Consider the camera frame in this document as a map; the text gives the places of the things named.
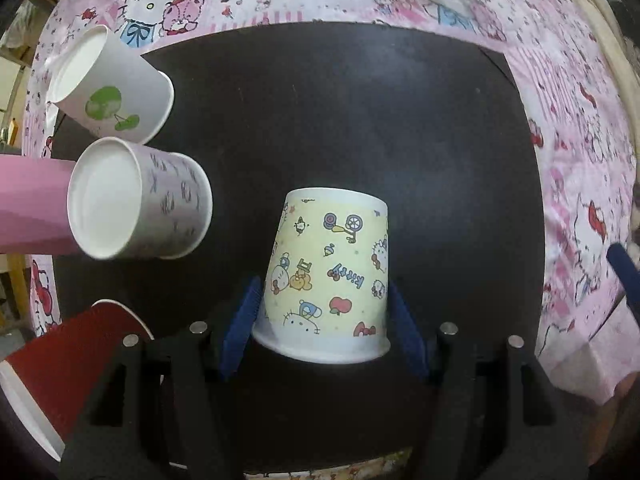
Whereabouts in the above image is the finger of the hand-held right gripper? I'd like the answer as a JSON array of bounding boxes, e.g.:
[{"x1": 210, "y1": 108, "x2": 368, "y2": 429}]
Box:
[{"x1": 606, "y1": 242, "x2": 640, "y2": 322}]

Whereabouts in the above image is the white cup faint purple print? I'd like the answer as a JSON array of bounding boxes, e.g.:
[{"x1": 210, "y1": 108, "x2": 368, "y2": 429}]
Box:
[{"x1": 67, "y1": 137, "x2": 213, "y2": 261}]

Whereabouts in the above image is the black board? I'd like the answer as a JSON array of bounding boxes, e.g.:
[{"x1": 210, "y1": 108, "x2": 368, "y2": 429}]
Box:
[{"x1": 50, "y1": 22, "x2": 548, "y2": 476}]

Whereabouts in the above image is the red ribbed paper cup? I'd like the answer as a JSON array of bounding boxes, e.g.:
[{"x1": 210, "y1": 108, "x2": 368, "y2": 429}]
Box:
[{"x1": 0, "y1": 300, "x2": 155, "y2": 463}]

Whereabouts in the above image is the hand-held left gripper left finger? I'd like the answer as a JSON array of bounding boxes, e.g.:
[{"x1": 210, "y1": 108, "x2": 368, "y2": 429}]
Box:
[{"x1": 60, "y1": 276, "x2": 263, "y2": 480}]

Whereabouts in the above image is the cream cartoon print paper cup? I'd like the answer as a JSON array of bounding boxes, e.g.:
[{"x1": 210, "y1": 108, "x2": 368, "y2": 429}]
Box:
[{"x1": 251, "y1": 187, "x2": 391, "y2": 365}]

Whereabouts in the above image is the cream duvet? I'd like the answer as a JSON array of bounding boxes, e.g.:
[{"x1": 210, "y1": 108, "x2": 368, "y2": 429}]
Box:
[{"x1": 550, "y1": 0, "x2": 640, "y2": 121}]

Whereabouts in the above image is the pink hexagonal cup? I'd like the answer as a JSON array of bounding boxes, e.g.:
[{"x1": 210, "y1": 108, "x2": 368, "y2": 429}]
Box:
[{"x1": 0, "y1": 154, "x2": 81, "y2": 256}]

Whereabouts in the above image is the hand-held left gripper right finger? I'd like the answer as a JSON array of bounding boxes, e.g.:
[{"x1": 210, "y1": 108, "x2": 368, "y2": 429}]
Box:
[{"x1": 387, "y1": 280, "x2": 596, "y2": 480}]

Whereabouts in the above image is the white cup green fruit print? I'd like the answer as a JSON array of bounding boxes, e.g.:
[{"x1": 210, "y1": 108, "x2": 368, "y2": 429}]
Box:
[{"x1": 45, "y1": 25, "x2": 175, "y2": 146}]

